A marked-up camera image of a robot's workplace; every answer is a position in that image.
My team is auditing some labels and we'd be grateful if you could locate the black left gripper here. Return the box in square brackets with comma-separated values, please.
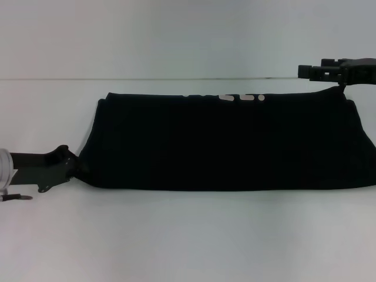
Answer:
[10, 144, 80, 194]

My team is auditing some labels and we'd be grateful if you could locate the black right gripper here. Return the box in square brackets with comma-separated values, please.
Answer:
[297, 57, 376, 87]

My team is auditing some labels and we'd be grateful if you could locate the black t-shirt with white print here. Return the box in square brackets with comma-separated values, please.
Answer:
[75, 85, 376, 192]

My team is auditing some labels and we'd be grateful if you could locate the left arm gripper cable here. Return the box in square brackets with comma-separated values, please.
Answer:
[0, 193, 34, 203]

